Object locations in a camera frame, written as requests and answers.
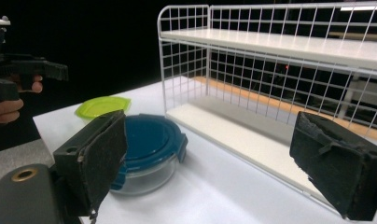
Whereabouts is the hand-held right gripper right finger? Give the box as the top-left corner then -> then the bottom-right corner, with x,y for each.
288,111 -> 377,222

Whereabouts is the ceiling light strip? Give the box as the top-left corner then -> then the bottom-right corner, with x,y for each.
340,5 -> 377,12

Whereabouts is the clear container with green lid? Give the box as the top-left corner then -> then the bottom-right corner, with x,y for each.
75,95 -> 133,120

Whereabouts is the glass container with blue lid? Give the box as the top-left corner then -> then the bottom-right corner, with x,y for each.
110,114 -> 189,196

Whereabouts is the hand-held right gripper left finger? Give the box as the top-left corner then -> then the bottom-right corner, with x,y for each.
52,110 -> 129,217

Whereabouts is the white wire shelf rack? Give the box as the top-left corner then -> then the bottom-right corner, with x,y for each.
157,1 -> 377,218

